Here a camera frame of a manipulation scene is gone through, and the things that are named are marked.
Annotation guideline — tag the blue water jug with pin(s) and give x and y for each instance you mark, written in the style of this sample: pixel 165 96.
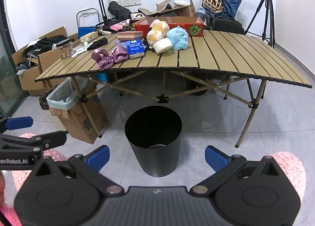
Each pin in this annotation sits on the blue water jug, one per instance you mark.
pixel 200 14

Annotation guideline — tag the black sock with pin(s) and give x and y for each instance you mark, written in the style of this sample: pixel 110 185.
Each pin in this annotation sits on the black sock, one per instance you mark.
pixel 97 43

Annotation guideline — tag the blue folding cart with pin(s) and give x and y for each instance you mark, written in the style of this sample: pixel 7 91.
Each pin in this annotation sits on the blue folding cart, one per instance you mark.
pixel 85 30

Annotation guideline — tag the black trash bin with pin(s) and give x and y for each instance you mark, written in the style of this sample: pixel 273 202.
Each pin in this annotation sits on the black trash bin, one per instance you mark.
pixel 160 162

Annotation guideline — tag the tan slatted folding table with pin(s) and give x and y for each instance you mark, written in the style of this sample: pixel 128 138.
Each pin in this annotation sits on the tan slatted folding table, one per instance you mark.
pixel 221 51

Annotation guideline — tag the clear snack jar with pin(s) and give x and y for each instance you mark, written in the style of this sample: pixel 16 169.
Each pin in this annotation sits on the clear snack jar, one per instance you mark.
pixel 64 51

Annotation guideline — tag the torn open cardboard box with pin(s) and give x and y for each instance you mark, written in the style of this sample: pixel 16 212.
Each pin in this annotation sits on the torn open cardboard box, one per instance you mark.
pixel 183 10

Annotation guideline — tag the pink fuzzy slipper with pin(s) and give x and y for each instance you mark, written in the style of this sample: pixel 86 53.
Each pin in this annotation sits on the pink fuzzy slipper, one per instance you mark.
pixel 53 154
pixel 290 167

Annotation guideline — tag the yellow plush toy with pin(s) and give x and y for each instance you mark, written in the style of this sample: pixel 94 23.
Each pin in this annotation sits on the yellow plush toy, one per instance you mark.
pixel 157 30

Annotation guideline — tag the blue plush toy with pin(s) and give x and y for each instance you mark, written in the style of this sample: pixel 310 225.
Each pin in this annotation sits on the blue plush toy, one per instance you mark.
pixel 177 37

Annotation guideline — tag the pink packet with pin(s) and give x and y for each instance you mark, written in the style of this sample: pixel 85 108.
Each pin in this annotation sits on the pink packet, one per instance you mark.
pixel 115 27

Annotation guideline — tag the printed cardboard box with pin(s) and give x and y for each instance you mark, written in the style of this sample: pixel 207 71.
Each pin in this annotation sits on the printed cardboard box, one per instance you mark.
pixel 81 120

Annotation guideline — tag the white crumpled cloth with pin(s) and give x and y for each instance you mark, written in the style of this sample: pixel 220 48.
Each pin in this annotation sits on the white crumpled cloth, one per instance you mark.
pixel 78 49

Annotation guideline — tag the black tripod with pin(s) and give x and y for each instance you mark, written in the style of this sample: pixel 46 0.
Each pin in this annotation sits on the black tripod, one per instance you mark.
pixel 267 14

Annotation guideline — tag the rattan ball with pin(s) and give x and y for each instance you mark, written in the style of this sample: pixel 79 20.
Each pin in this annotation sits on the rattan ball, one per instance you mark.
pixel 212 3

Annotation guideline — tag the pale yellow carton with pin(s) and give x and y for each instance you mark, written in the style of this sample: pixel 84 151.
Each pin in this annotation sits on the pale yellow carton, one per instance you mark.
pixel 89 35

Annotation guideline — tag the pink and brown box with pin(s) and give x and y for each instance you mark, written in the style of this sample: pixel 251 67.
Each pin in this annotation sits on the pink and brown box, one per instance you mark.
pixel 129 35

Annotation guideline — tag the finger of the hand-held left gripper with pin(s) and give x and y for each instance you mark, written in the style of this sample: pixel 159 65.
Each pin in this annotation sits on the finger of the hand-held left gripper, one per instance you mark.
pixel 49 137
pixel 19 122

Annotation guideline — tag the long red cardboard box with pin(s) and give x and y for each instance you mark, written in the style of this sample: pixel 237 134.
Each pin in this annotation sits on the long red cardboard box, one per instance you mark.
pixel 194 30

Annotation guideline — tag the blue tissue packet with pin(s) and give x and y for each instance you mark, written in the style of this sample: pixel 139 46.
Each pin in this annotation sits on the blue tissue packet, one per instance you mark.
pixel 134 48

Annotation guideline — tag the white wall socket strip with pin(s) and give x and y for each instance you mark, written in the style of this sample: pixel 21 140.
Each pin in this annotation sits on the white wall socket strip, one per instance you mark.
pixel 129 1

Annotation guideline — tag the dark blue pillow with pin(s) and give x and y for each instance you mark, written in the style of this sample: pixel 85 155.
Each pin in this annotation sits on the dark blue pillow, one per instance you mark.
pixel 231 1

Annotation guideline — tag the small printed box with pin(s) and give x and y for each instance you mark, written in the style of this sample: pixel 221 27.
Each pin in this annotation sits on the small printed box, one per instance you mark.
pixel 136 16

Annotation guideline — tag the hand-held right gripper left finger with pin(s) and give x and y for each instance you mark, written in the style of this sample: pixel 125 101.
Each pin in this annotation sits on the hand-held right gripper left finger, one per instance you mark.
pixel 98 157

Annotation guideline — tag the black duffel bag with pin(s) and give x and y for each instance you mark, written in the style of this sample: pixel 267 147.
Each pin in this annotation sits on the black duffel bag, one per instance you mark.
pixel 119 10

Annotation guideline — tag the blue plastic container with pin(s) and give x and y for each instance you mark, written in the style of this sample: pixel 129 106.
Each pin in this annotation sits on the blue plastic container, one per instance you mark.
pixel 102 76

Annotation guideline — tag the white round roll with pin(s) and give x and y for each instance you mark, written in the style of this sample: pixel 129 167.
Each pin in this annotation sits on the white round roll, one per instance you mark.
pixel 162 45

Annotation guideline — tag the purple satin bonnet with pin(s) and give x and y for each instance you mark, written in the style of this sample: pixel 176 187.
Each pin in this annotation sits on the purple satin bonnet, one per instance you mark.
pixel 119 54
pixel 99 56

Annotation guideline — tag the black cart wheel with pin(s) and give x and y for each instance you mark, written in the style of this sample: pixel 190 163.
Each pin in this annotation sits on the black cart wheel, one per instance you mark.
pixel 196 85

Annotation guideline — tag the small white bottle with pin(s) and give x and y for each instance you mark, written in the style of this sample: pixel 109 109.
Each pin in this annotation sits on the small white bottle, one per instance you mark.
pixel 86 43

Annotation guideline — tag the black clothes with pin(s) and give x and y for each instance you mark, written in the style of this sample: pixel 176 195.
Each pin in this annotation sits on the black clothes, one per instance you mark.
pixel 48 42

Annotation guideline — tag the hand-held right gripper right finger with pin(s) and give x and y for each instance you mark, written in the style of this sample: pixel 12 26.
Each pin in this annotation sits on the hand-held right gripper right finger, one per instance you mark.
pixel 216 157

